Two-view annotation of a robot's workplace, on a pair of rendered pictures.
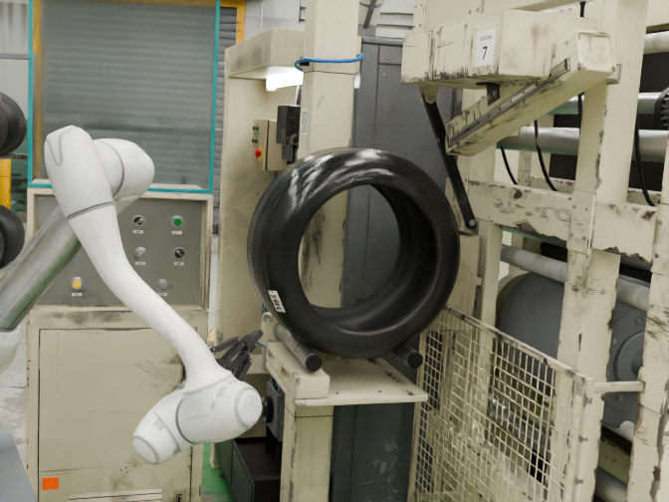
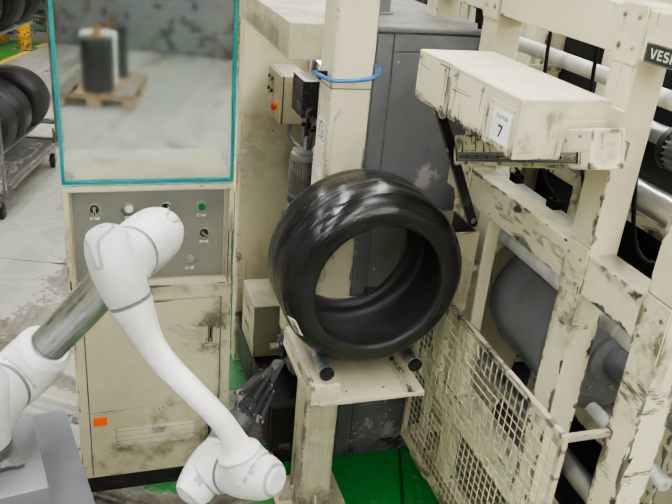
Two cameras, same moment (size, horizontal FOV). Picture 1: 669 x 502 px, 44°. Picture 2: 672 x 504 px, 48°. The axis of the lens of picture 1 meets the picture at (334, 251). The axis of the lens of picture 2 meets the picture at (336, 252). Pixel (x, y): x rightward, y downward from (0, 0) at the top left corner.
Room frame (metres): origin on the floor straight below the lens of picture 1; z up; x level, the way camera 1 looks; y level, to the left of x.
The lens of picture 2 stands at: (0.21, 0.09, 2.15)
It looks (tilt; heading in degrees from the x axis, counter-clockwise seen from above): 25 degrees down; 358
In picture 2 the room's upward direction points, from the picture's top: 5 degrees clockwise
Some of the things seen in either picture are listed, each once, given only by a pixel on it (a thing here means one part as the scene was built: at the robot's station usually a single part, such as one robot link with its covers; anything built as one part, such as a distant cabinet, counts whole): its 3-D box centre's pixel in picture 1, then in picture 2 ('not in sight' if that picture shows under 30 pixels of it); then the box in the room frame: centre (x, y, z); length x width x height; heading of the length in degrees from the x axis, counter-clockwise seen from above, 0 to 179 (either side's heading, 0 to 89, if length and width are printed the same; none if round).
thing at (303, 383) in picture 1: (295, 368); (310, 360); (2.21, 0.09, 0.84); 0.36 x 0.09 x 0.06; 17
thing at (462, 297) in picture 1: (441, 277); (441, 260); (2.58, -0.34, 1.05); 0.20 x 0.15 x 0.30; 17
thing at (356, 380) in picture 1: (342, 379); (351, 365); (2.26, -0.05, 0.80); 0.37 x 0.36 x 0.02; 107
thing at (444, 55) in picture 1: (486, 55); (500, 99); (2.22, -0.37, 1.71); 0.61 x 0.25 x 0.15; 17
